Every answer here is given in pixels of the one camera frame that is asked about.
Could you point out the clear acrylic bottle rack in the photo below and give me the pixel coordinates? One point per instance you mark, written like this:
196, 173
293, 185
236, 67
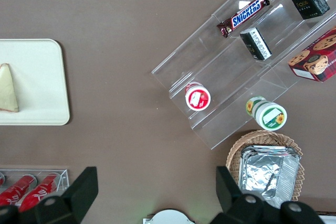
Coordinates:
64, 179

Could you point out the small black carton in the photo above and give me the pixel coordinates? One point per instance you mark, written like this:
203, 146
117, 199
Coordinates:
256, 44
307, 1

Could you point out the triangular sandwich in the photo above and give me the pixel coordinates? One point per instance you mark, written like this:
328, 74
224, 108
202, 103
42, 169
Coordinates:
8, 90

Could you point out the green lid yogurt cup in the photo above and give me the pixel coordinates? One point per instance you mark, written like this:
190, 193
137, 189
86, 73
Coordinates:
270, 115

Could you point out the red lid yogurt cup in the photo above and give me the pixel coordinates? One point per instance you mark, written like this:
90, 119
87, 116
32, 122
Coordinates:
198, 99

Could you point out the cream plastic tray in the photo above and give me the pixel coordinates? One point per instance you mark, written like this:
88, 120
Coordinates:
39, 77

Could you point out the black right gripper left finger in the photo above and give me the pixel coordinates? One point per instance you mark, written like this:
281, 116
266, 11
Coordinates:
73, 197

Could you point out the stacked aluminium foil trays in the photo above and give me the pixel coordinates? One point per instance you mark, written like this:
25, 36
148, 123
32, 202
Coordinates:
265, 176

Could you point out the Snickers chocolate bar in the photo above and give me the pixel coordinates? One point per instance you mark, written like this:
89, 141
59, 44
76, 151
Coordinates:
245, 12

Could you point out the red cola bottle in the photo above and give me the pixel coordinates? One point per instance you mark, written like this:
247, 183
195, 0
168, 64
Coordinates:
39, 191
13, 190

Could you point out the clear acrylic stepped display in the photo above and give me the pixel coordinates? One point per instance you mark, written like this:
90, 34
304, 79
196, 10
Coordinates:
223, 77

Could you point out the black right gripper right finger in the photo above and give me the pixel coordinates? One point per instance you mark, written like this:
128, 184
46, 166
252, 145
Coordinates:
233, 203

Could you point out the light wicker basket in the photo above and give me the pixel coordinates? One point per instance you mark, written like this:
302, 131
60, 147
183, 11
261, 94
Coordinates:
236, 148

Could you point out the red plaid cookie box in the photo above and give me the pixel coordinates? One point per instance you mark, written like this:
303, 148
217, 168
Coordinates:
315, 58

